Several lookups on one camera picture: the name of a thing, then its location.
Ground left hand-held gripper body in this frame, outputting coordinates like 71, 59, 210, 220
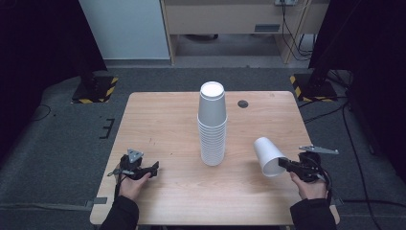
119, 148, 151, 181

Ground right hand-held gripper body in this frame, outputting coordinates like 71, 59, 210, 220
296, 145, 340, 184

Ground white disposable paper cup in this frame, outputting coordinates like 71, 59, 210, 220
253, 136, 287, 178

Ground stack of white cups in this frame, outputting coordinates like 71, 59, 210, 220
196, 80, 229, 168

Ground person's left hand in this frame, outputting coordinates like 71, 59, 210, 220
118, 172, 153, 202

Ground person's right hand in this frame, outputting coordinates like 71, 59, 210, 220
289, 171, 329, 201

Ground grey tape piece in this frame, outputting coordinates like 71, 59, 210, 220
84, 196, 108, 209

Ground striped black stand base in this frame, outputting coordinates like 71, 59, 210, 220
289, 73, 339, 104
71, 75, 119, 104

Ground grey label on desk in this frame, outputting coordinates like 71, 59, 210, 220
254, 23, 282, 34

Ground dark object under desk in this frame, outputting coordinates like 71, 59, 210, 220
184, 34, 220, 42

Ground white board panel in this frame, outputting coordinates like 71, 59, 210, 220
79, 0, 170, 60

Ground light wooden desk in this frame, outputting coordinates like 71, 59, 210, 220
160, 0, 331, 66

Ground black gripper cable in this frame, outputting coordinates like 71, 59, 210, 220
314, 158, 345, 206
107, 168, 136, 199

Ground long black floor cable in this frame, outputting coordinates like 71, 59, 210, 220
341, 101, 384, 230

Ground short black floor cable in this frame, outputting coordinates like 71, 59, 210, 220
302, 104, 347, 125

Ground thin black floor cable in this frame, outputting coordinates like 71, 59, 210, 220
30, 103, 53, 123

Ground hanging black cables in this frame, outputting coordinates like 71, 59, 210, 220
280, 2, 316, 62

